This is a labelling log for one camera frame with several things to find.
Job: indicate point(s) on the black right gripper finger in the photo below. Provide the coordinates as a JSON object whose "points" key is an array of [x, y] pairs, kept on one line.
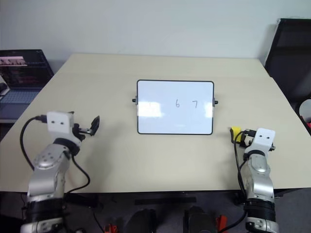
{"points": [[232, 136]]}

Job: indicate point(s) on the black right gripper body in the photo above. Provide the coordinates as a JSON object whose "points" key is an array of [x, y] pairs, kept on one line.
{"points": [[246, 139]]}

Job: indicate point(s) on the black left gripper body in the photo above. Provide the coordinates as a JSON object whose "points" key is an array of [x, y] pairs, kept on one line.
{"points": [[79, 131]]}

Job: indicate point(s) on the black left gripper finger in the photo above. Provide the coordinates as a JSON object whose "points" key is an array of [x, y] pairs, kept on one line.
{"points": [[96, 121], [92, 132]]}

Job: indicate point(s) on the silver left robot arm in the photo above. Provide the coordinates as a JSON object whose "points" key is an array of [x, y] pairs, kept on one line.
{"points": [[46, 165]]}

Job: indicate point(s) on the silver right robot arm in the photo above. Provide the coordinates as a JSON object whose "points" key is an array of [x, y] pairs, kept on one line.
{"points": [[258, 174]]}

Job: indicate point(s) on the black-framed small whiteboard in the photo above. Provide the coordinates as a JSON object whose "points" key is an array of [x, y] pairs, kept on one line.
{"points": [[175, 106]]}

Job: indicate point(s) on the white round object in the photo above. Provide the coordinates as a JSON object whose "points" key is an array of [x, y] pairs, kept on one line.
{"points": [[305, 109]]}

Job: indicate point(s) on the open laptop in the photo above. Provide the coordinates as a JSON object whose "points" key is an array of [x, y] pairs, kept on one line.
{"points": [[22, 77]]}

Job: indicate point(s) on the small red floor object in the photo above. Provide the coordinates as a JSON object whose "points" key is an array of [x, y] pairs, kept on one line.
{"points": [[221, 222], [110, 228]]}

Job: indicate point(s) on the dark rounded shape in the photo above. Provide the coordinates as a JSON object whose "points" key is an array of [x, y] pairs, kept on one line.
{"points": [[199, 221]]}

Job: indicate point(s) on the black chair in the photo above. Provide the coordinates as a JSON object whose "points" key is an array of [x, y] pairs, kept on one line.
{"points": [[289, 58]]}

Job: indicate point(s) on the black flat bar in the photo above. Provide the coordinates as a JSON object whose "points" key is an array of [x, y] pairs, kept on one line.
{"points": [[165, 201]]}

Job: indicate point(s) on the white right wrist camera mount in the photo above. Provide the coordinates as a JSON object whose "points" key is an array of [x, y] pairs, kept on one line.
{"points": [[262, 139]]}

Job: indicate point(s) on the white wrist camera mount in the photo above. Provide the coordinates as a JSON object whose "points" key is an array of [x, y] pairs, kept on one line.
{"points": [[262, 139], [58, 123]]}

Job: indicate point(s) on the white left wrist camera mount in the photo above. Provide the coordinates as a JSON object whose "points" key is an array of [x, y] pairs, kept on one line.
{"points": [[58, 123]]}

